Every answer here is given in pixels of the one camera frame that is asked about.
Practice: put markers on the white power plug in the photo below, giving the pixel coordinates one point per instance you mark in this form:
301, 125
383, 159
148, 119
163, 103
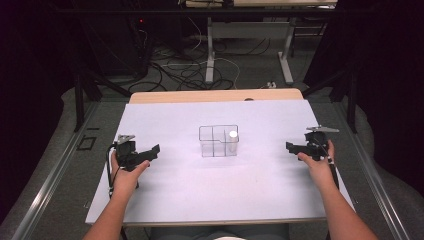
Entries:
271, 84

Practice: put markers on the light wooden table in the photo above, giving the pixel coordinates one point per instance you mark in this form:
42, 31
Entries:
173, 96

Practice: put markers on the white cylindrical tube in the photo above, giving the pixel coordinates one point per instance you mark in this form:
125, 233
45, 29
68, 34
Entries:
233, 141

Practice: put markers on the black metal stand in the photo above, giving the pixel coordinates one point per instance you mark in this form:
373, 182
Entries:
79, 100
351, 100

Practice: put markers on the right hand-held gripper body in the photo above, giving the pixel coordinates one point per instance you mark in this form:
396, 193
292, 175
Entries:
316, 146

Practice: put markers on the white metal desk frame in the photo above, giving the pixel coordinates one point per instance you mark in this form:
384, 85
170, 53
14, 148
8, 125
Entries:
210, 60

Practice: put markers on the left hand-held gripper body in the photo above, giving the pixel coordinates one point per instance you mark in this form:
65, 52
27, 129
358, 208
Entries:
126, 156

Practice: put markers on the dark equipment with red light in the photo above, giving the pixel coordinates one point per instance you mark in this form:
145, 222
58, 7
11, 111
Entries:
120, 43

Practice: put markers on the white table mat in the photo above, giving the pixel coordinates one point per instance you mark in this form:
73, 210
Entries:
206, 190

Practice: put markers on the grey metal floor rail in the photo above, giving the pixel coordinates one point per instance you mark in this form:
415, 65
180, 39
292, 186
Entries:
50, 186
376, 186

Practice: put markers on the clear plastic compartment organizer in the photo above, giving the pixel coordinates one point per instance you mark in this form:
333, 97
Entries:
213, 143

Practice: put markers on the person's left hand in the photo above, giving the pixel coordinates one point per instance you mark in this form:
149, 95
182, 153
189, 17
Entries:
125, 181

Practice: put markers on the person's right hand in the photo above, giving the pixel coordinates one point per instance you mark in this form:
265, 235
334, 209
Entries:
320, 173

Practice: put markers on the black horizontal bar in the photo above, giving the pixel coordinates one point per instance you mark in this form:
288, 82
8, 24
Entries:
133, 11

